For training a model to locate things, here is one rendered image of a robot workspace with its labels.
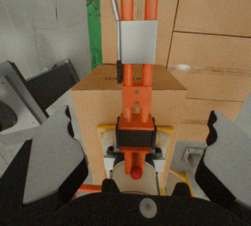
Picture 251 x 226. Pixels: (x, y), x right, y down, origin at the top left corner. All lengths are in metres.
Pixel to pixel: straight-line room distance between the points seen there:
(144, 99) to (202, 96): 0.76
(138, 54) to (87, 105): 0.30
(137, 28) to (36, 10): 1.44
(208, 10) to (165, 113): 0.61
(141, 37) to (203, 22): 0.66
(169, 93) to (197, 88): 0.53
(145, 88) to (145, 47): 0.08
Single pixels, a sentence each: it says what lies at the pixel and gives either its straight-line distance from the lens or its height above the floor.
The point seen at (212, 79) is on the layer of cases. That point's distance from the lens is 0.97.
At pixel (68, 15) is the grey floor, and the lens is 1.47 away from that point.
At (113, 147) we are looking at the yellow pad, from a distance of 0.54.
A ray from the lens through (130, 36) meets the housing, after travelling 0.24.
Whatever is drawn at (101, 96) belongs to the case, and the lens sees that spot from 0.44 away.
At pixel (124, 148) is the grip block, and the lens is 0.35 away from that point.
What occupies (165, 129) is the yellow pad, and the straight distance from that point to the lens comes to 0.49.
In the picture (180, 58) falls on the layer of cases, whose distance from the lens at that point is 0.84.
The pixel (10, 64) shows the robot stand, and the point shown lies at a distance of 0.85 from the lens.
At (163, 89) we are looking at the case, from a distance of 0.43.
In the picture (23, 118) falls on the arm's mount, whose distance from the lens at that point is 0.96.
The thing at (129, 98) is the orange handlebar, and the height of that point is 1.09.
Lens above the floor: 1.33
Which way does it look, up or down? 62 degrees down
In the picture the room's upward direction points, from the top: 173 degrees counter-clockwise
